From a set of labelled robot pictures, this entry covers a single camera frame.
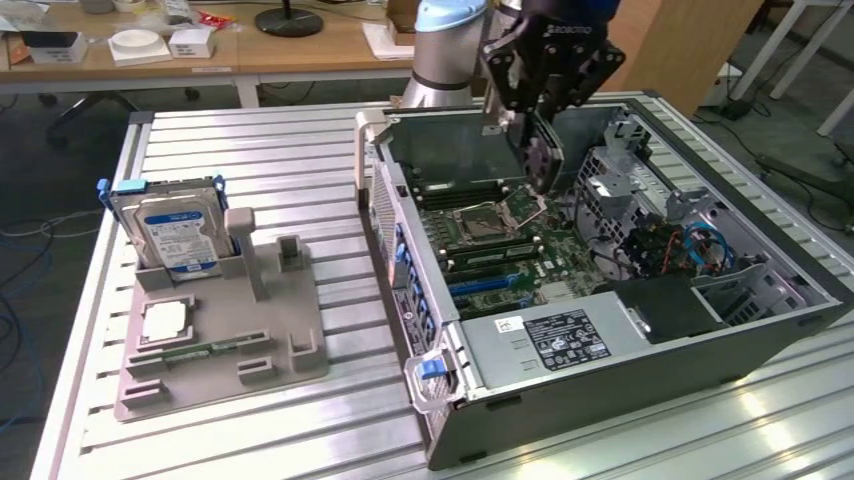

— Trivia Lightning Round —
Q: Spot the red packet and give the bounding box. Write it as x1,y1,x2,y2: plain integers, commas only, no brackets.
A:
197,11,238,32

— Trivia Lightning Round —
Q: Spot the white labelled box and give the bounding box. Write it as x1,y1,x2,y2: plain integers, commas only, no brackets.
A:
167,27,218,59

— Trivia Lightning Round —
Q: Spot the hard disk with blue caddy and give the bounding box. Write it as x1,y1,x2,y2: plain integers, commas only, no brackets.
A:
97,169,237,280

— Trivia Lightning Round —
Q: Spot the white box black lid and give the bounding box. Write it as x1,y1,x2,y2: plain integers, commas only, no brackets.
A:
18,30,91,66

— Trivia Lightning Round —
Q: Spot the silver disk bay bracket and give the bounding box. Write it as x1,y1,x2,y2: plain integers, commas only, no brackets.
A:
690,262,810,327

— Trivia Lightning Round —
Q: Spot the black graphics card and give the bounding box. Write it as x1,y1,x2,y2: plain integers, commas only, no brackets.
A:
484,79,569,196

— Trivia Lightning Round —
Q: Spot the metal socket cover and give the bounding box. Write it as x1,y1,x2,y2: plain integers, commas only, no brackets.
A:
500,183,553,221

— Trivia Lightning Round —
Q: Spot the black chair base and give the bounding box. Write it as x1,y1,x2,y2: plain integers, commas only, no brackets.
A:
753,149,854,202

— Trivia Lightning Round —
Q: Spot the black plastic shroud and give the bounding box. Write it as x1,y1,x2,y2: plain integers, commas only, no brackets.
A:
610,277,730,345

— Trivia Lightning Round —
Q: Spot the wooden cabinet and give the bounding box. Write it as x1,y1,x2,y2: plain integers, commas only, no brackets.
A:
586,0,766,116

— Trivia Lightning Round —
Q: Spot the blue wire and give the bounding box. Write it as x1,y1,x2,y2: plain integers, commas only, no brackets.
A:
685,221,737,275

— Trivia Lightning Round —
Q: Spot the blue expansion slot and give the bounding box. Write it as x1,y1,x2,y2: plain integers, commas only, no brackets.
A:
447,273,530,298

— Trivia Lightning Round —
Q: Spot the grey parts rack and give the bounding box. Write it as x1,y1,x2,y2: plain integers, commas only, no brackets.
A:
113,206,334,424

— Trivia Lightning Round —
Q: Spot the red wire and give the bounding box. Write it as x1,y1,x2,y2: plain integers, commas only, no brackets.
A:
665,225,690,275

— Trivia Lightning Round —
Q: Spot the grey power supply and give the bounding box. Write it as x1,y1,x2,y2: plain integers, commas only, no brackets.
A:
459,292,653,391

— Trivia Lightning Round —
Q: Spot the black open PC case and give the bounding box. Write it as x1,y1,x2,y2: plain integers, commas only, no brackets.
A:
353,102,844,472

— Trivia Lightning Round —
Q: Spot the white table frame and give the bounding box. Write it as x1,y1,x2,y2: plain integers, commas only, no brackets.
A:
726,0,854,137

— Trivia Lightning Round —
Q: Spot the white round moulded block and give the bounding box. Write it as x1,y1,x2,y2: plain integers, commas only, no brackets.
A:
107,28,175,68

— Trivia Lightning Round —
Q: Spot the CPU socket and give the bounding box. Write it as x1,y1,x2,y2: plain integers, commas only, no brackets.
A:
453,203,514,246

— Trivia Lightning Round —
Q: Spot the blue case latch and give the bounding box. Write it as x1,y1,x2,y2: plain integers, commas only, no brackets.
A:
414,351,447,384

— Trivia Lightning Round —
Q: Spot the metal disk bay cage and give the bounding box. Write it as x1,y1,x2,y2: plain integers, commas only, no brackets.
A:
573,147,677,237

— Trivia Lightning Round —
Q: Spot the white paper stack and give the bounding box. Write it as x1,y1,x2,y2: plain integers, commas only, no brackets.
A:
362,21,419,62

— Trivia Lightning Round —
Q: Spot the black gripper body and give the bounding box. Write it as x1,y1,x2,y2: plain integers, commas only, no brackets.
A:
512,0,614,101

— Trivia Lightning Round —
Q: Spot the silver CPU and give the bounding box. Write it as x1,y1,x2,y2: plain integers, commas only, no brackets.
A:
142,302,191,342

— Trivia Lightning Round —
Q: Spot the blue floor cable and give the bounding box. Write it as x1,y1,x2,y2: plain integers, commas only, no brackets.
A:
0,233,57,432

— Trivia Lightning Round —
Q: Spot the black round lamp base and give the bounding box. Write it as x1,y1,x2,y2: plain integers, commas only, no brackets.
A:
254,0,326,38

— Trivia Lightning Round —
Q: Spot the wooden desk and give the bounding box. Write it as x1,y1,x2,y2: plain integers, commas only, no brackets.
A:
0,0,602,97

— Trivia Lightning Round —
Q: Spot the green motherboard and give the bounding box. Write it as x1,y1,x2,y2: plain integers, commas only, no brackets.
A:
413,175,617,321

